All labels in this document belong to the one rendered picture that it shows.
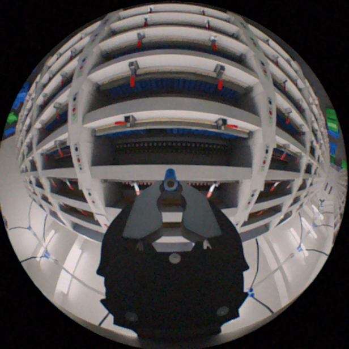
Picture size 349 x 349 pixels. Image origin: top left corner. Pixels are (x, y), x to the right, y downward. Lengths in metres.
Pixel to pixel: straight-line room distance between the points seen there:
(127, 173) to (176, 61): 0.39
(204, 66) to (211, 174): 0.36
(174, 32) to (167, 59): 0.19
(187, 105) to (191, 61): 0.17
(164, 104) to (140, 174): 0.21
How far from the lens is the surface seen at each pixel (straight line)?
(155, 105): 0.28
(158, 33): 0.53
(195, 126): 0.32
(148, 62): 0.38
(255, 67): 0.52
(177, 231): 0.65
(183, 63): 0.38
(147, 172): 0.31
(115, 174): 0.35
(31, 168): 1.73
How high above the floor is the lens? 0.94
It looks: 26 degrees up
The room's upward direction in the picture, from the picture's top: 179 degrees counter-clockwise
